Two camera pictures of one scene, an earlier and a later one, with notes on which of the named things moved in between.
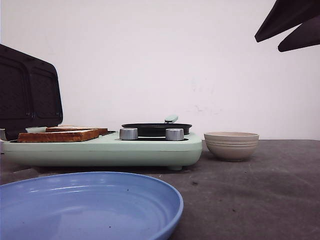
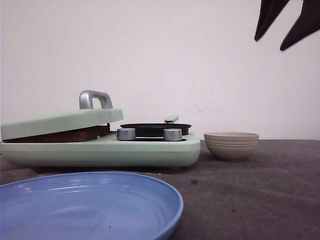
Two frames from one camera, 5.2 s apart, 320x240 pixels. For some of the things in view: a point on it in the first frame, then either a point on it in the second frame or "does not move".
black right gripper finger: [288, 14] to [269, 10]
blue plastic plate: [93, 205] does not move
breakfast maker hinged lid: [30, 94] to [95, 107]
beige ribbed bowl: [232, 146] does not move
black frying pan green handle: [158, 129] does not move
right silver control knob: [174, 134] does not move
